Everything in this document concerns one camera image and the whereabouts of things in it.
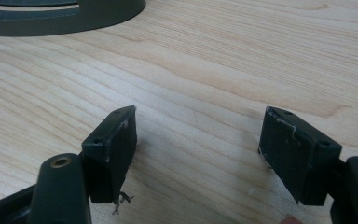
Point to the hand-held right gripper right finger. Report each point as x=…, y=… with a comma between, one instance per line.
x=295, y=155

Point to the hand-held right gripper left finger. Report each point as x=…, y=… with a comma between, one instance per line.
x=112, y=155

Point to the dark round stand base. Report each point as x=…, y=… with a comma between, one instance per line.
x=74, y=21

